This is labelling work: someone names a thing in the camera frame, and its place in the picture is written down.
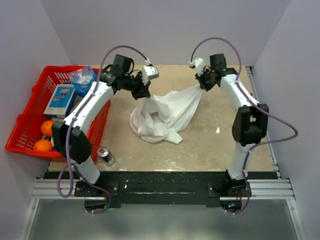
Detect lower orange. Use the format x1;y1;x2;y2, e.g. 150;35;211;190
33;139;53;152

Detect blue white razor box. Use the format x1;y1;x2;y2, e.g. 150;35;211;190
43;84;77;119

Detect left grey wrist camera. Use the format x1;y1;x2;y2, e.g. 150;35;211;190
141;65;159;85

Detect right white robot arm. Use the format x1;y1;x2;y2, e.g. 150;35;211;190
189;54;269;197

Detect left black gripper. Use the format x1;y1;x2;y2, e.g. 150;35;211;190
123;71;152;101

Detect upper orange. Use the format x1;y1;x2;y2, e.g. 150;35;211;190
40;120;54;137

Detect aluminium rail frame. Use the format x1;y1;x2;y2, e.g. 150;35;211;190
17;65;307;240

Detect white printed t-shirt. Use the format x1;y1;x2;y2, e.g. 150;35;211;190
129;85;203;145

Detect red plastic basket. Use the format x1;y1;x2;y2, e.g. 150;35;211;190
5;65;110;162

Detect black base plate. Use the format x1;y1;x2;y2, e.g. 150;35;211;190
74;171;252;210

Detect blue plastic bag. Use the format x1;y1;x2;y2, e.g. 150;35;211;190
67;65;96;98

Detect orange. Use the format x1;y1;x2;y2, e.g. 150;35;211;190
33;139;53;152
40;120;54;137

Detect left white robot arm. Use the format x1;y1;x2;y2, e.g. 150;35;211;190
51;54;159;196

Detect blue red drink can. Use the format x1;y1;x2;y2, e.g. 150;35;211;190
97;146;115;165

